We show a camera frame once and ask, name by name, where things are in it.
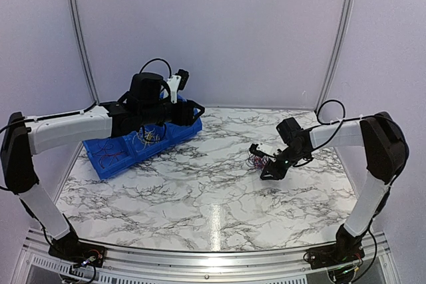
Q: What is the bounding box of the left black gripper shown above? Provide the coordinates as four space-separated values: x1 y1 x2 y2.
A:
140 98 204 126

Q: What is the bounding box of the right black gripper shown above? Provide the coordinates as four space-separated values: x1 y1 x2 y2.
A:
260 146 309 180

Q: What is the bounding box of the red wire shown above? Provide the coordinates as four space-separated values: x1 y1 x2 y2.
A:
93 140 129 170
248 152 269 170

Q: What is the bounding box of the yellow wire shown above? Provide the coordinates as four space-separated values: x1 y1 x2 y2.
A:
142 127 167 147
131 127 164 148

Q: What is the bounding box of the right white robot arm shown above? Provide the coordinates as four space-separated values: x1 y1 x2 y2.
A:
249 112 409 263

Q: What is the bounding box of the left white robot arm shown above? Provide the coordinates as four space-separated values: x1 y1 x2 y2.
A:
1 70 205 261

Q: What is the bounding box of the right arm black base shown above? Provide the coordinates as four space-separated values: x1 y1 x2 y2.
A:
303 224 367 269

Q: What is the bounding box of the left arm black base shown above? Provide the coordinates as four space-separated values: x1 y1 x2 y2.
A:
48 227 106 267

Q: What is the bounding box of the blue three-compartment plastic bin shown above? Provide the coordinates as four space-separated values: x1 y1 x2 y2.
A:
83 92 202 180

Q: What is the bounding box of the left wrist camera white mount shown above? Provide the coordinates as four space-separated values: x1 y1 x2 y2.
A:
164 69 189 104

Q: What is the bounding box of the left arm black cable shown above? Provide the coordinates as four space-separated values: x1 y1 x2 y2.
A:
0 57 174 192

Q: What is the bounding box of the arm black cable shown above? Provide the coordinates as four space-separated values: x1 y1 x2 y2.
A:
0 57 174 192
292 99 409 265

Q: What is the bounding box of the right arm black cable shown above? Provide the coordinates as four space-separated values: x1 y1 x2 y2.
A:
292 99 409 265

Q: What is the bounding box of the aluminium front rail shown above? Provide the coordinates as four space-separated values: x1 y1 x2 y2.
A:
11 229 400 283

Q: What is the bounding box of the right aluminium corner post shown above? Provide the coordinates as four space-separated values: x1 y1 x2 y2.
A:
314 0 353 113

